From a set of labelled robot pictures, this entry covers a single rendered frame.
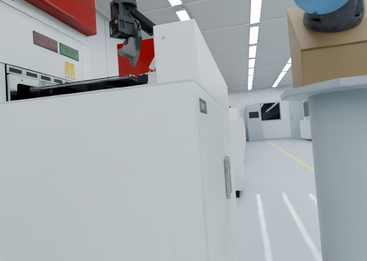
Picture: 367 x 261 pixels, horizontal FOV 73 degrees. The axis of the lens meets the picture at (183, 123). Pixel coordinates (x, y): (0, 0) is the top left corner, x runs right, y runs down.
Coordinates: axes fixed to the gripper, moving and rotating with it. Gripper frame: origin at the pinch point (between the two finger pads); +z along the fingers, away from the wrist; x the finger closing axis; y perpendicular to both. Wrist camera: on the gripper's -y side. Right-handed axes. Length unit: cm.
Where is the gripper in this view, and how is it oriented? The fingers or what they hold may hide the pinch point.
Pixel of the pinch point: (135, 63)
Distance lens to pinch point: 90.3
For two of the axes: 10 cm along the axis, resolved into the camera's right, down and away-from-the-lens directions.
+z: 0.6, 10.0, 0.0
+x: 6.4, -0.4, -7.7
